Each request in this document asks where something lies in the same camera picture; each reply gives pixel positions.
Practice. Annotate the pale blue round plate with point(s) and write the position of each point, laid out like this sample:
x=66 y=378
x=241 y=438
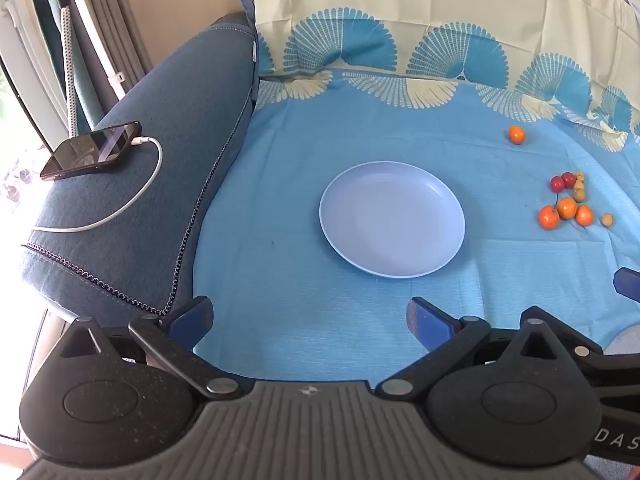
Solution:
x=390 y=220

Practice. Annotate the tan longan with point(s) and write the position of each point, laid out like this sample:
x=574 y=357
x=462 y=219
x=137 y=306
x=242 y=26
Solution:
x=579 y=178
x=607 y=220
x=580 y=195

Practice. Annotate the orange tangerine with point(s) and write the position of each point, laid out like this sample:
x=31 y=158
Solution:
x=517 y=135
x=548 y=218
x=566 y=208
x=584 y=216

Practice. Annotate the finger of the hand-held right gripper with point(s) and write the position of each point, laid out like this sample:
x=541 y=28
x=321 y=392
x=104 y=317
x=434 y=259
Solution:
x=629 y=285
x=622 y=425

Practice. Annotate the grey curtain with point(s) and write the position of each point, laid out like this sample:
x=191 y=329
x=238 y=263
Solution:
x=115 y=20

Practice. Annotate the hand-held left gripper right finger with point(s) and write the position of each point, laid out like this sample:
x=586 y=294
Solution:
x=430 y=322

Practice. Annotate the red cherry tomato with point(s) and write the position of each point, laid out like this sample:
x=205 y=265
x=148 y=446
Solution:
x=556 y=184
x=569 y=179

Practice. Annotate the white window frame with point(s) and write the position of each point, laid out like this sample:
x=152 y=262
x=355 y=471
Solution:
x=20 y=35

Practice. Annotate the black smartphone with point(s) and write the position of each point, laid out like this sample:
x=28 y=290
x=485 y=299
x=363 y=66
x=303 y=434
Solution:
x=85 y=152

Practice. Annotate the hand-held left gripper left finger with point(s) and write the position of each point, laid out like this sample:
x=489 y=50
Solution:
x=192 y=320

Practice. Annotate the blue fan-print sheet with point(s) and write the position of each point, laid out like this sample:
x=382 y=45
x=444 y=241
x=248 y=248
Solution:
x=280 y=270

